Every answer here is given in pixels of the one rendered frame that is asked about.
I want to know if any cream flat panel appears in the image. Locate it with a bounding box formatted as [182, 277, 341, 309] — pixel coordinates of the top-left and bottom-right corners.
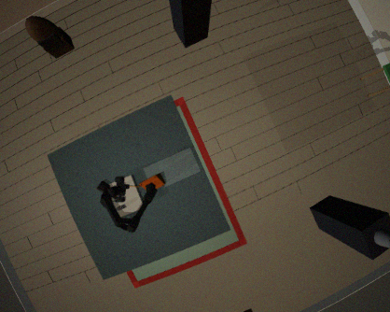
[108, 175, 144, 216]

